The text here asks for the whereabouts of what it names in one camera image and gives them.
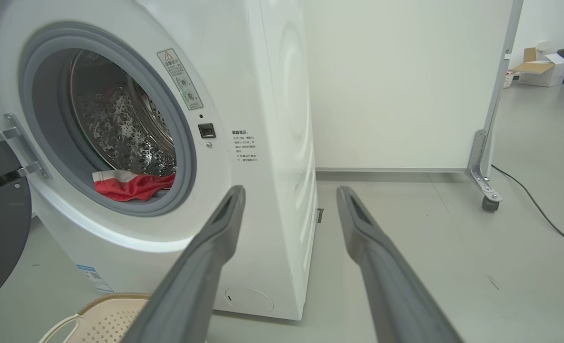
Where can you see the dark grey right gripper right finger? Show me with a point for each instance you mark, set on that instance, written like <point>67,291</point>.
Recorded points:
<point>396,295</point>

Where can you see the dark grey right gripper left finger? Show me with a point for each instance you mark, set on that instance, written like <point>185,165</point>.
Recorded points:
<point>186,286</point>

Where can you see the red garment with white stripe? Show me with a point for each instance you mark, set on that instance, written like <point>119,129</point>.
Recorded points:
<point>134,187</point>

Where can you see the grey round glass washer door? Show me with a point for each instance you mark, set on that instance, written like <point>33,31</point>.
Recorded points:
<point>0,228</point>

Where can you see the cream perforated laundry basket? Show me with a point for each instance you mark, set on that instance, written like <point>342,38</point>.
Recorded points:
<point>105,319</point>

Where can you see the white front-load washing machine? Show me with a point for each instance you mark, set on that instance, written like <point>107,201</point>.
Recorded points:
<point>262,95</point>

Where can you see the small white perforated basket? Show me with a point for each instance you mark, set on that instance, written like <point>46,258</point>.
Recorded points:
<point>507,79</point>

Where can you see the open cardboard box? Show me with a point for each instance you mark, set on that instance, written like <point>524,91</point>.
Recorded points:
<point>541,71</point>

